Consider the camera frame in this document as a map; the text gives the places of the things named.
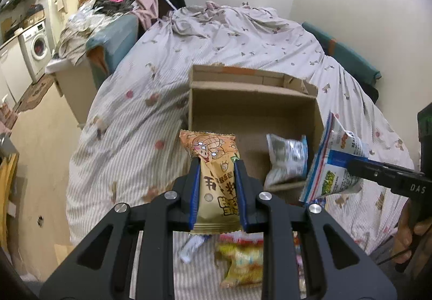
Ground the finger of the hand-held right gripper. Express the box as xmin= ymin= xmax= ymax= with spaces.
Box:
xmin=347 ymin=157 xmax=426 ymax=200

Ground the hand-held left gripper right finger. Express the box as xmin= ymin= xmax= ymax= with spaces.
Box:
xmin=234 ymin=159 xmax=397 ymax=300

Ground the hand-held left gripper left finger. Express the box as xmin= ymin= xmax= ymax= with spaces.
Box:
xmin=40 ymin=158 xmax=203 ymax=300

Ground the orange snack packet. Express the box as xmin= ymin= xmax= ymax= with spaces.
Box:
xmin=179 ymin=130 xmax=242 ymax=232

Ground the blue white snack packet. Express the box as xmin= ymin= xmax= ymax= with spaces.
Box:
xmin=299 ymin=112 xmax=372 ymax=203

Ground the cardboard box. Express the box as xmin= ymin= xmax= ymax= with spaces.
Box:
xmin=187 ymin=65 xmax=326 ymax=193

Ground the person's right hand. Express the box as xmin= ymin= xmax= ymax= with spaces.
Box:
xmin=394 ymin=202 xmax=432 ymax=266

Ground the pink snack packet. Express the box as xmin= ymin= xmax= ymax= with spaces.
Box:
xmin=219 ymin=232 xmax=265 ymax=244

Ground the small white packet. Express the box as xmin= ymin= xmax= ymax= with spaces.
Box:
xmin=179 ymin=235 xmax=211 ymax=263

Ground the silver snack packet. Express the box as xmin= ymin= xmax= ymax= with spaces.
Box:
xmin=264 ymin=133 xmax=309 ymax=190

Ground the yellow snack packet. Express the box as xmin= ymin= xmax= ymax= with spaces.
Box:
xmin=216 ymin=241 xmax=264 ymax=287

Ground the teal cushion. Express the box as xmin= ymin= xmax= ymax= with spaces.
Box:
xmin=301 ymin=21 xmax=382 ymax=81

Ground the printed bed sheet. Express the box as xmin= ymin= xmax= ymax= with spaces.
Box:
xmin=66 ymin=1 xmax=416 ymax=300

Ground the beige low cabinet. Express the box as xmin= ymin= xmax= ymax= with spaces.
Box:
xmin=45 ymin=57 xmax=97 ymax=128

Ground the teal storage bin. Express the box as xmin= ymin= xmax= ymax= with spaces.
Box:
xmin=86 ymin=13 xmax=139 ymax=89

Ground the patterned rug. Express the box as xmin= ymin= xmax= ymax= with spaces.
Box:
xmin=15 ymin=74 xmax=56 ymax=113

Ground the crumpled pale cloth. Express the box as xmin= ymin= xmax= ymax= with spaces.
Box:
xmin=58 ymin=10 xmax=102 ymax=66

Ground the white washing machine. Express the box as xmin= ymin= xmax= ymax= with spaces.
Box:
xmin=18 ymin=21 xmax=53 ymax=83

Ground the white cabinet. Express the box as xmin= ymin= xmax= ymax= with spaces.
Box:
xmin=0 ymin=38 xmax=34 ymax=108

